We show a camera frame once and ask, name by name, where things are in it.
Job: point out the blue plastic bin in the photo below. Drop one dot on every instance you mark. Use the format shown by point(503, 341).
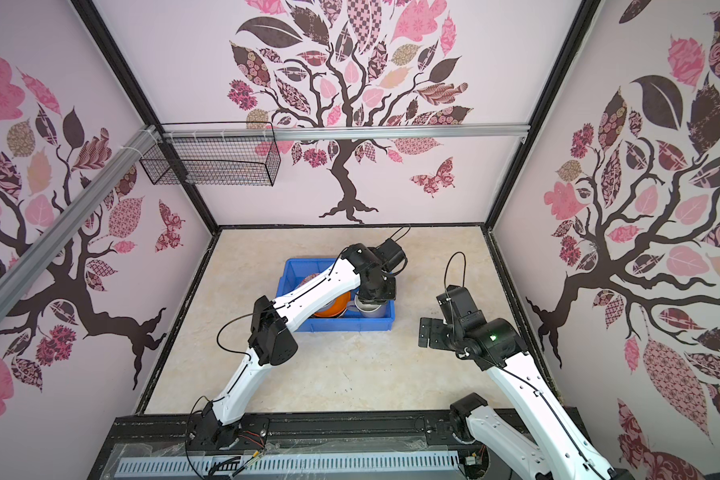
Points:
point(296, 269)

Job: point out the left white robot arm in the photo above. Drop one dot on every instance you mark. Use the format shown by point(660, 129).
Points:
point(271, 343)

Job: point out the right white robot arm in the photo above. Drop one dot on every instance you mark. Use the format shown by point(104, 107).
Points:
point(553, 447)

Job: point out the black wire basket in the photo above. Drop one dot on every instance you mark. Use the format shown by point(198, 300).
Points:
point(235, 153)

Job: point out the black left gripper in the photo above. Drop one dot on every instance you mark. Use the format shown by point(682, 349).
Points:
point(388, 293)

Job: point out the aluminium rail left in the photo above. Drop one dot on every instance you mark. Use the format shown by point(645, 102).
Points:
point(18, 279)

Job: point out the white vented cable duct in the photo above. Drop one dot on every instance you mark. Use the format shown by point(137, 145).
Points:
point(289, 466)

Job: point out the aluminium rail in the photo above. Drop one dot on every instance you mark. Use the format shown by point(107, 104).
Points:
point(396, 132)
point(18, 279)

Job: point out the aluminium rail back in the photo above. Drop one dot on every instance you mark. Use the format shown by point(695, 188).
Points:
point(396, 132)

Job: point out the lavender grey mug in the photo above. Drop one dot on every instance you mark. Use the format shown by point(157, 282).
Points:
point(370, 309)

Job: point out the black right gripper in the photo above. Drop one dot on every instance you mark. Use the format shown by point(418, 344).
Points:
point(434, 329)

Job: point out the red patterned bowl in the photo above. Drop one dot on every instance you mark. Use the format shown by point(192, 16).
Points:
point(308, 278)

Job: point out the orange plate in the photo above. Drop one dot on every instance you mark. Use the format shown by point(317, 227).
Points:
point(336, 308)

